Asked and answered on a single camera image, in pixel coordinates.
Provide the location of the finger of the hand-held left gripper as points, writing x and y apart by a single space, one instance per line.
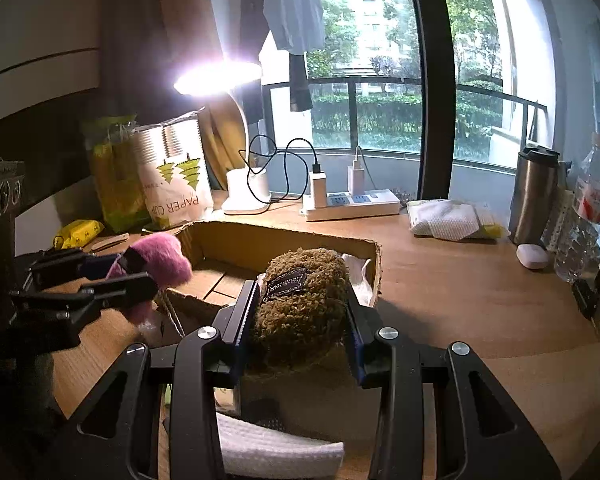
130 290
97 265

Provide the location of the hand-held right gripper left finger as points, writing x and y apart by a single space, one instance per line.
243 327

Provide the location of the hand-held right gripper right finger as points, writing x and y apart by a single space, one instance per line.
356 347

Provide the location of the pink fuzzy hat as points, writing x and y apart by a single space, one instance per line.
162 260

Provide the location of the olive green fuzzy hat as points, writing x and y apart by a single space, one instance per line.
305 305

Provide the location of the cardboard box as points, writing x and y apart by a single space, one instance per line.
220 265

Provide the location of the small wooden stick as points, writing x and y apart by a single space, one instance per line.
110 243

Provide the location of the yellow wipes packet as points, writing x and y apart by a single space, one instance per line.
77 233

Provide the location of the white plastic bag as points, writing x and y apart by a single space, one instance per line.
360 275

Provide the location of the yellow-green plastic bag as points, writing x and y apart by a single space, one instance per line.
112 175

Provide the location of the paper cup pack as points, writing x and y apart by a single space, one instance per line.
177 175

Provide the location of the white folded towel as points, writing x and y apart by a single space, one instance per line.
275 447

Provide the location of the white desk lamp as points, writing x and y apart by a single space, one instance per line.
247 187

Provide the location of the white power strip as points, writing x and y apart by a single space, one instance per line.
352 206

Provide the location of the white cloth pack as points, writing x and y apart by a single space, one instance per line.
447 220

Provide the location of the white charger with black plug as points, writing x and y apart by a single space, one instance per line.
317 185

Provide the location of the white earbud case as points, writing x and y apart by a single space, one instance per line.
532 256

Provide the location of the steel travel tumbler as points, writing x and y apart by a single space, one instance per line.
532 195

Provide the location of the brown curtain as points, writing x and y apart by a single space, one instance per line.
145 35

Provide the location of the black clip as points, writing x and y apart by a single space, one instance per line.
587 295

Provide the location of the dark hanging trousers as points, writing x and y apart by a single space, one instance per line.
300 82

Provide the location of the dark hanging garment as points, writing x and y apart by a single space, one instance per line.
252 50

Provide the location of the balcony railing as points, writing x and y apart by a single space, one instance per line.
380 82

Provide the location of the clear plastic water bottle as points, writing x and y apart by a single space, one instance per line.
585 210

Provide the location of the light blue hanging shirt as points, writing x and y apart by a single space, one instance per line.
292 5

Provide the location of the black window frame post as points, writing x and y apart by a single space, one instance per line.
432 85

